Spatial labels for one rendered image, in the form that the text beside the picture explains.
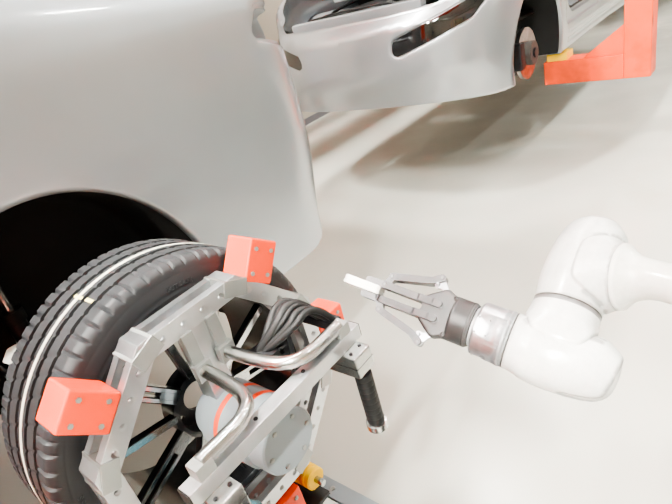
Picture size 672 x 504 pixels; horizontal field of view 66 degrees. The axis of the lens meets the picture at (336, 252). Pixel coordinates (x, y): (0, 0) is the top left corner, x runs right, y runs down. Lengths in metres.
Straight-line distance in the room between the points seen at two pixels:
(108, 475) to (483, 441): 1.40
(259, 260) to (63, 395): 0.41
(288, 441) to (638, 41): 3.57
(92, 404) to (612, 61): 3.80
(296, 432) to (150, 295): 0.37
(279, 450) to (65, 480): 0.36
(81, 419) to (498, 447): 1.48
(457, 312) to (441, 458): 1.23
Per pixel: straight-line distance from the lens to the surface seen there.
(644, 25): 4.07
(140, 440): 1.13
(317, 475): 1.39
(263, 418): 0.88
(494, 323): 0.82
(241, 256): 1.04
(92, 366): 1.00
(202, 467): 0.83
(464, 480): 1.96
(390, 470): 2.02
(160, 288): 1.02
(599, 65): 4.17
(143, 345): 0.93
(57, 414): 0.91
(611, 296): 0.85
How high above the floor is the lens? 1.56
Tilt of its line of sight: 27 degrees down
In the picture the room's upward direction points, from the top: 16 degrees counter-clockwise
